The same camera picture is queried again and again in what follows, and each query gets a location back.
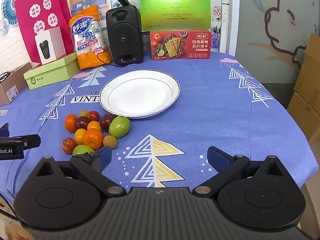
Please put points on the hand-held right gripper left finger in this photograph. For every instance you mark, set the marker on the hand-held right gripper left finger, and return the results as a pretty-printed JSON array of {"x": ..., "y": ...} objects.
[{"x": 105, "y": 156}]

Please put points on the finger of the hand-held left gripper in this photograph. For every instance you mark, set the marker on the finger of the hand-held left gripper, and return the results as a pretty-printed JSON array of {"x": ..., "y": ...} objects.
[
  {"x": 31, "y": 140},
  {"x": 3, "y": 131}
]

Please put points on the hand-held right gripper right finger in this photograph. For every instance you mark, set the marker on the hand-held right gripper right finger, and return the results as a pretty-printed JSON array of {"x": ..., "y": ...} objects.
[{"x": 218, "y": 158}]

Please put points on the small tan fruit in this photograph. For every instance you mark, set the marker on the small tan fruit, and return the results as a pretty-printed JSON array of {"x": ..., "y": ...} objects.
[{"x": 110, "y": 142}]

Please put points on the large orange mandarin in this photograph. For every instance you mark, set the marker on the large orange mandarin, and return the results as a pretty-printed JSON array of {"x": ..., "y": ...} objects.
[{"x": 93, "y": 138}]

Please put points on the round green fruit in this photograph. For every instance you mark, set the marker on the round green fruit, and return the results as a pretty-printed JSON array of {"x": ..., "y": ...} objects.
[{"x": 82, "y": 150}]

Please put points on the small orange mandarin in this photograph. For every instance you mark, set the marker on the small orange mandarin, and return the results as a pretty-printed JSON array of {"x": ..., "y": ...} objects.
[
  {"x": 79, "y": 136},
  {"x": 94, "y": 126}
]

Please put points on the green lime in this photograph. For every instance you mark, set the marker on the green lime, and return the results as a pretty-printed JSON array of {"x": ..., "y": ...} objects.
[{"x": 119, "y": 127}]

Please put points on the red apple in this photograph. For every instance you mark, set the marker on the red apple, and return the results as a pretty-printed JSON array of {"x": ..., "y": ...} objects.
[{"x": 107, "y": 121}]

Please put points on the small red plum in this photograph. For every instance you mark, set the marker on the small red plum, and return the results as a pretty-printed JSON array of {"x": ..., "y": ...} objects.
[
  {"x": 94, "y": 115},
  {"x": 68, "y": 145}
]

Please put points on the dark red plum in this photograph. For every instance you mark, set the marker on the dark red plum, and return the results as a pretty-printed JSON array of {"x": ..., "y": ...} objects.
[{"x": 82, "y": 123}]

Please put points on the small yellow-orange fruit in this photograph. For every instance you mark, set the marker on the small yellow-orange fruit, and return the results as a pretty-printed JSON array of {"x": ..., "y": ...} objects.
[{"x": 83, "y": 113}]

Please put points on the white plate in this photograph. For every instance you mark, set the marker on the white plate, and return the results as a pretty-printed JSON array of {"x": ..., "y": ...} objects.
[{"x": 140, "y": 93}]

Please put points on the open cardboard box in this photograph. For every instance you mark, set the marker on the open cardboard box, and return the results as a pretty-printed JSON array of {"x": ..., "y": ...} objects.
[{"x": 12, "y": 85}]

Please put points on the blue printed tablecloth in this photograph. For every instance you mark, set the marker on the blue printed tablecloth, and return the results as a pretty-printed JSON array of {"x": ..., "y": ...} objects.
[{"x": 200, "y": 110}]

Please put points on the light green lidded box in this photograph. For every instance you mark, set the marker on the light green lidded box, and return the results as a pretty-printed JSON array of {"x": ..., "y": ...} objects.
[{"x": 50, "y": 73}]

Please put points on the brown cardboard box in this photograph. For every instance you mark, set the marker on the brown cardboard box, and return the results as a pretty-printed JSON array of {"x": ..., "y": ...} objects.
[
  {"x": 308, "y": 75},
  {"x": 303, "y": 117}
]

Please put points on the white cup box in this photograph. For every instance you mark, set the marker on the white cup box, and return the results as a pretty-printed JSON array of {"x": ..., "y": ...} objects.
[{"x": 48, "y": 46}]

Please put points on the orange paper cup pack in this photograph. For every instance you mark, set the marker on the orange paper cup pack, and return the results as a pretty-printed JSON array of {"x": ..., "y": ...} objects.
[{"x": 90, "y": 40}]

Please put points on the red cracker box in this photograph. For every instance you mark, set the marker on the red cracker box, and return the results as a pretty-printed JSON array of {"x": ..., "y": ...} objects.
[{"x": 180, "y": 45}]

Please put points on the black speaker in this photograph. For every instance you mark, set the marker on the black speaker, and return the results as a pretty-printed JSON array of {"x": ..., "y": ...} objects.
[{"x": 124, "y": 33}]

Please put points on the magenta paper bag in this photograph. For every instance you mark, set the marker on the magenta paper bag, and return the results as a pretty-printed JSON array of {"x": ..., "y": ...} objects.
[{"x": 37, "y": 7}]

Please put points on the shiny green gift box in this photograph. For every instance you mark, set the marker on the shiny green gift box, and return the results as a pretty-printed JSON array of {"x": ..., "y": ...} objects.
[{"x": 175, "y": 5}]

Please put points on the white post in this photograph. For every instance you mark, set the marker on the white post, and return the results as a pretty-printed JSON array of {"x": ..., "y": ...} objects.
[{"x": 231, "y": 17}]

